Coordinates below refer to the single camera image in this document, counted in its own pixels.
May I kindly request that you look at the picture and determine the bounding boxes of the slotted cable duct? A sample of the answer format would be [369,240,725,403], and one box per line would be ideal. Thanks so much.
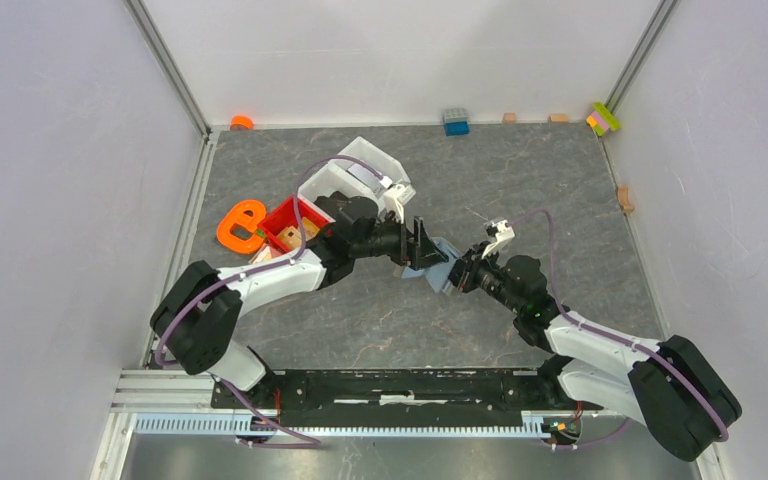
[133,414,548,439]

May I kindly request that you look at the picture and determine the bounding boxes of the green pink toy bricks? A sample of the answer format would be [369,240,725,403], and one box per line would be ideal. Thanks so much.
[585,102,622,137]

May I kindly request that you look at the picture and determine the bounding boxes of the red plastic bin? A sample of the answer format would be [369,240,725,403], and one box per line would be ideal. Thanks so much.
[259,196,332,240]

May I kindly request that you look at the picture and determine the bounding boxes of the blue toy brick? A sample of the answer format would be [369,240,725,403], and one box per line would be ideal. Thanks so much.
[441,107,470,136]

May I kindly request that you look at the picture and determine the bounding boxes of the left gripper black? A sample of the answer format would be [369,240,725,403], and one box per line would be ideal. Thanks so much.
[352,208,448,271]

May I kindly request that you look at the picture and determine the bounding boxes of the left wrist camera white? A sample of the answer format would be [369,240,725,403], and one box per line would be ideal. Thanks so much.
[379,176,416,224]

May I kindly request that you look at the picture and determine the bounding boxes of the orange tape dispenser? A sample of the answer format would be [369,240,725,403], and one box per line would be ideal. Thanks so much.
[216,199,267,255]

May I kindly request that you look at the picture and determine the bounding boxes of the curved wooden piece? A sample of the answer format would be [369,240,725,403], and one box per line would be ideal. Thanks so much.
[616,185,635,215]

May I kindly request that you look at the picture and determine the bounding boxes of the silver card in bin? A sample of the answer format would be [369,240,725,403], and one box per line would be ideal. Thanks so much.
[347,164,383,196]

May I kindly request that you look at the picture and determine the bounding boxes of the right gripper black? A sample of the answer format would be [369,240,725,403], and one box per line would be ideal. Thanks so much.
[439,240,522,315]

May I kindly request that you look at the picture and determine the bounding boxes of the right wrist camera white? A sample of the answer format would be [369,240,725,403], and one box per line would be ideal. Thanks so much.
[481,218,515,259]

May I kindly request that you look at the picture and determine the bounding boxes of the wooden blocks in red bin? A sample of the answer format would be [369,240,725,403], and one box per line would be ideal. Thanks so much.
[249,226,301,264]

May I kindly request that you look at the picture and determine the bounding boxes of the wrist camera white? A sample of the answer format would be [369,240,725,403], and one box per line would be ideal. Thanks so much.
[481,218,515,259]
[379,176,416,224]

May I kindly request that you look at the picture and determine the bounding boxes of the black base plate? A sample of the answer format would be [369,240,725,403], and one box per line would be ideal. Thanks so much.
[245,368,581,428]

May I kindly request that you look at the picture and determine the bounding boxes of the flat wooden block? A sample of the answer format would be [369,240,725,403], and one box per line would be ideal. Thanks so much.
[548,113,570,123]

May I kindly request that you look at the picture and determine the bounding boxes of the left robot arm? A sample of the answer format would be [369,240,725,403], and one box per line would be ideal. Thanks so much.
[149,192,450,408]

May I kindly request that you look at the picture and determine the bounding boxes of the orange round piece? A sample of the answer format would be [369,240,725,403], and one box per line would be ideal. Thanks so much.
[229,115,254,131]

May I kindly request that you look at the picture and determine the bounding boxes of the white plastic bin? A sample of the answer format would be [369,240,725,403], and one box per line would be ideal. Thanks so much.
[295,136,412,218]

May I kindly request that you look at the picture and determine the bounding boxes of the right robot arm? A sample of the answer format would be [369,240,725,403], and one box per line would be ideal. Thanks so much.
[448,244,743,462]

